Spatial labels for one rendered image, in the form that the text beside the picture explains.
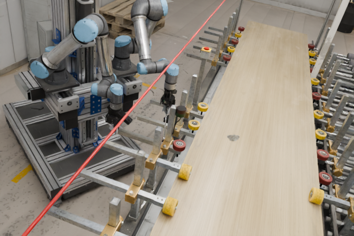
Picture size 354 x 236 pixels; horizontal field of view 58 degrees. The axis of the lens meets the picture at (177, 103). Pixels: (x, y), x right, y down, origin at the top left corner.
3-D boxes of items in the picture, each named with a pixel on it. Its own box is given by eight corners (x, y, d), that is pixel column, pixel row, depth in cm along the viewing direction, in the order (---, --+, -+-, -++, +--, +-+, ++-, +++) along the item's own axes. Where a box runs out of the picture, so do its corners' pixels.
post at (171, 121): (160, 164, 215) (170, 106, 189) (163, 161, 218) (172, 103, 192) (166, 166, 214) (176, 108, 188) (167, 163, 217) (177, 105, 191)
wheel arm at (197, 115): (149, 104, 251) (150, 99, 249) (151, 101, 254) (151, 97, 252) (202, 120, 243) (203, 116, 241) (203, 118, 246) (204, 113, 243)
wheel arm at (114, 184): (77, 176, 161) (77, 171, 159) (81, 171, 164) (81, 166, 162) (169, 210, 152) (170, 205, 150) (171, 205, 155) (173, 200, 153)
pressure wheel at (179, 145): (169, 158, 201) (171, 144, 195) (173, 150, 208) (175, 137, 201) (180, 162, 200) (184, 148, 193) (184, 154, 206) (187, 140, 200)
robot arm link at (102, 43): (91, 8, 188) (104, 81, 213) (83, 13, 179) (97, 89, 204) (110, 8, 186) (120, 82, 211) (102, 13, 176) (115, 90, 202)
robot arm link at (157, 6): (126, 44, 243) (145, -8, 198) (145, 43, 250) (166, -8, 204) (130, 57, 239) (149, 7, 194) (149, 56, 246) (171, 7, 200)
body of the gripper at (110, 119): (110, 117, 210) (111, 101, 203) (122, 120, 208) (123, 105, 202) (105, 123, 204) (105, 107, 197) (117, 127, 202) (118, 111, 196)
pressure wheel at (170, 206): (165, 198, 149) (169, 194, 157) (160, 214, 150) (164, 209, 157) (177, 203, 148) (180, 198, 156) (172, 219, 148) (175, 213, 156)
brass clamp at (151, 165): (143, 167, 174) (144, 160, 172) (153, 151, 185) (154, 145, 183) (154, 170, 173) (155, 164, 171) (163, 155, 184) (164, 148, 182)
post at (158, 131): (146, 189, 194) (155, 128, 168) (149, 185, 197) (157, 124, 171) (151, 192, 193) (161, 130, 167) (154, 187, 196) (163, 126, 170)
